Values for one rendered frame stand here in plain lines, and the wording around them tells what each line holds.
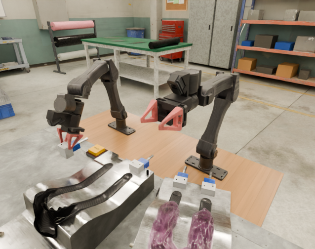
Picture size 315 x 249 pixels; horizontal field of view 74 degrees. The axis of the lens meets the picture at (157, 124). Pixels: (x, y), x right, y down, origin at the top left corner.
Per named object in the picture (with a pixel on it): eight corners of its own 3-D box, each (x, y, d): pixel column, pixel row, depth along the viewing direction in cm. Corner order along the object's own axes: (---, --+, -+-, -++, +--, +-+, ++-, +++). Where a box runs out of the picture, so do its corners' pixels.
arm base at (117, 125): (127, 124, 122) (135, 120, 127) (105, 114, 133) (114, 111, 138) (128, 136, 126) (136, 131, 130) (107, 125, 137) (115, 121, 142)
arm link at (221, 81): (208, 91, 66) (243, 71, 86) (183, 86, 71) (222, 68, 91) (204, 125, 72) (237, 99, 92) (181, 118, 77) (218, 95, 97)
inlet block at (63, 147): (85, 141, 100) (82, 131, 98) (91, 145, 98) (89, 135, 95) (59, 155, 91) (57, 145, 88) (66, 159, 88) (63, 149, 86)
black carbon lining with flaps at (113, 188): (108, 165, 91) (106, 146, 86) (137, 180, 82) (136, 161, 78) (26, 223, 66) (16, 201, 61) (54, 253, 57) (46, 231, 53)
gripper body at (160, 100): (183, 107, 55) (197, 99, 60) (154, 98, 61) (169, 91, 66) (182, 128, 58) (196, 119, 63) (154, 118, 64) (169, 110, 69)
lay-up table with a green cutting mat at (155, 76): (120, 69, 606) (116, 30, 558) (189, 86, 467) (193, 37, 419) (85, 77, 531) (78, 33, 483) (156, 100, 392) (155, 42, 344)
